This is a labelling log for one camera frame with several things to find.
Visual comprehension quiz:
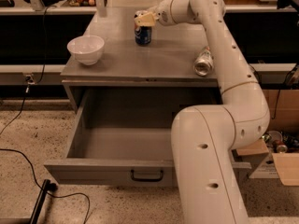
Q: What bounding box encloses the black drawer handle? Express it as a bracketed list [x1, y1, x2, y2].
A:
[130, 170, 164, 182]

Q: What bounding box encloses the cardboard box with trash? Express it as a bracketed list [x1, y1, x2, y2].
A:
[236, 90, 299, 186]

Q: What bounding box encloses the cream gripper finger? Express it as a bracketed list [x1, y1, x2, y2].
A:
[134, 11, 158, 27]

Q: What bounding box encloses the white bowl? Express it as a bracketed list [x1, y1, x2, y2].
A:
[67, 35, 105, 65]

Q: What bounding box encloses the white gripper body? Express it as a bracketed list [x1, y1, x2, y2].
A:
[149, 0, 191, 26]

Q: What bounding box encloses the silver green can lying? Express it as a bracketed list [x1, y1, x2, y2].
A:
[193, 47, 214, 77]

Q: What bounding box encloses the black floor bar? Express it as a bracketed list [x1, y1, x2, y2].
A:
[0, 178, 59, 224]

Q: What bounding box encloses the black floor cable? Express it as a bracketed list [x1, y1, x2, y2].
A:
[0, 147, 92, 224]

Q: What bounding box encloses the black hanging cable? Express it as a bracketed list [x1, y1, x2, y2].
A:
[0, 6, 50, 136]

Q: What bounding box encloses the blue pepsi can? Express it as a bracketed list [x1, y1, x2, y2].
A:
[134, 10, 151, 46]

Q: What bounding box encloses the open grey top drawer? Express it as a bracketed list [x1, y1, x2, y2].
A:
[43, 87, 252, 188]

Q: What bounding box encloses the grey cabinet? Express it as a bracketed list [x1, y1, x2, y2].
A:
[62, 7, 222, 114]

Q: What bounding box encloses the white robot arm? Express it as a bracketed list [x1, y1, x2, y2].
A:
[135, 0, 270, 224]

